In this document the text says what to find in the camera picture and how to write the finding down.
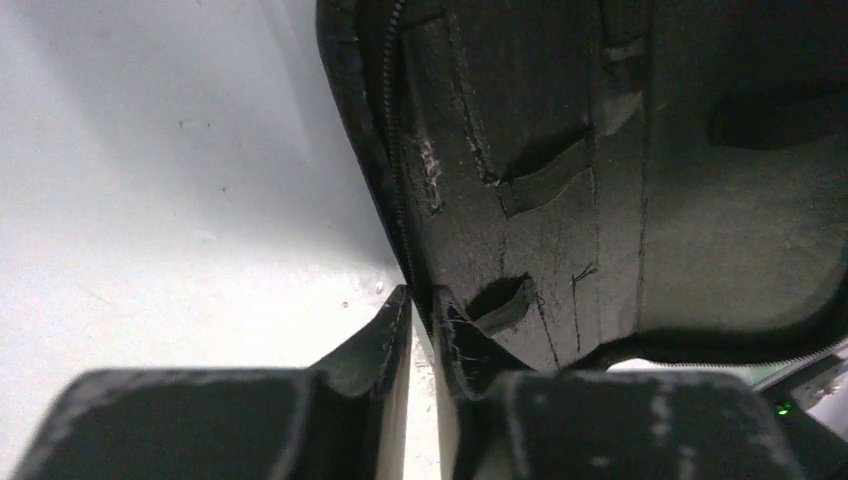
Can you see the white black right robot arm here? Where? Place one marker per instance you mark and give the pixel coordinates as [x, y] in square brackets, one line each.
[818, 440]

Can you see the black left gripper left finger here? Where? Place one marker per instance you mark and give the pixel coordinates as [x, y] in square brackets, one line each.
[344, 417]

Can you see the black zippered tool case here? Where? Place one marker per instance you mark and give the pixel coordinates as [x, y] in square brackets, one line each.
[589, 181]

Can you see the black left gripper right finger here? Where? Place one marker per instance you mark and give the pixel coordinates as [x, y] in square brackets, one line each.
[498, 419]

